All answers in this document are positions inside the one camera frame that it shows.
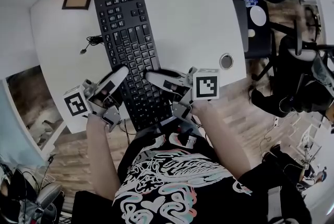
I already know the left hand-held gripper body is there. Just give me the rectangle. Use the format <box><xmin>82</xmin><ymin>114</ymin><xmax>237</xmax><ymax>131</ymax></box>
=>
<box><xmin>63</xmin><ymin>78</ymin><xmax>123</xmax><ymax>133</ymax></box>

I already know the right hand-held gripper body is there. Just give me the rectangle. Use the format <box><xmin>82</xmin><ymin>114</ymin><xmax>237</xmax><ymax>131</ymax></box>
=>
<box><xmin>163</xmin><ymin>66</ymin><xmax>220</xmax><ymax>121</ymax></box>

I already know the black keyboard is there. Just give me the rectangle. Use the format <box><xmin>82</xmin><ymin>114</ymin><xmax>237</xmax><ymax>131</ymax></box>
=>
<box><xmin>92</xmin><ymin>0</ymin><xmax>174</xmax><ymax>133</ymax></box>

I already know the person's right forearm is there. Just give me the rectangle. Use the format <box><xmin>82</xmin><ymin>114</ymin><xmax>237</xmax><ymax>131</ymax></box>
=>
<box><xmin>191</xmin><ymin>99</ymin><xmax>253</xmax><ymax>182</ymax></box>

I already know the person's left forearm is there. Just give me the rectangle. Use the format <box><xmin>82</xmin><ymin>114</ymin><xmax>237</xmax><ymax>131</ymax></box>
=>
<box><xmin>86</xmin><ymin>112</ymin><xmax>121</xmax><ymax>202</ymax></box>

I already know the black side stool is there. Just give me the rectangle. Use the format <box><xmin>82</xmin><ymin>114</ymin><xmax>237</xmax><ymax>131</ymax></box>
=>
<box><xmin>233</xmin><ymin>0</ymin><xmax>275</xmax><ymax>60</ymax></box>

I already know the white round plate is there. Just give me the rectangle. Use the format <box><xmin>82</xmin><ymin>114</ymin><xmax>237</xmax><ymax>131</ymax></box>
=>
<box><xmin>249</xmin><ymin>5</ymin><xmax>267</xmax><ymax>27</ymax></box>

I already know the black chair base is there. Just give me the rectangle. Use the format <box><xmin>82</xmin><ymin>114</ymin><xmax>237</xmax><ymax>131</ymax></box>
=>
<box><xmin>250</xmin><ymin>19</ymin><xmax>334</xmax><ymax>118</ymax></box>

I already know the grey chair armrest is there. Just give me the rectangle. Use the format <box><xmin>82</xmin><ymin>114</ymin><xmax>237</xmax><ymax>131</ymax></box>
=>
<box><xmin>35</xmin><ymin>182</ymin><xmax>63</xmax><ymax>209</ymax></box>

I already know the black printed t-shirt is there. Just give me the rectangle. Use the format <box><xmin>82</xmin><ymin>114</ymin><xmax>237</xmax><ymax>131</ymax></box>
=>
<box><xmin>71</xmin><ymin>133</ymin><xmax>312</xmax><ymax>224</ymax></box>

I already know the round desk cable grommet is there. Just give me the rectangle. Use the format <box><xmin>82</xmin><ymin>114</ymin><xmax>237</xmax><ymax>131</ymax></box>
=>
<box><xmin>219</xmin><ymin>52</ymin><xmax>234</xmax><ymax>70</ymax></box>

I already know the black keyboard cable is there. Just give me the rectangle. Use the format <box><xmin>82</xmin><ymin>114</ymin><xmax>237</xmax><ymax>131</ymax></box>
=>
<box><xmin>79</xmin><ymin>34</ymin><xmax>105</xmax><ymax>55</ymax></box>

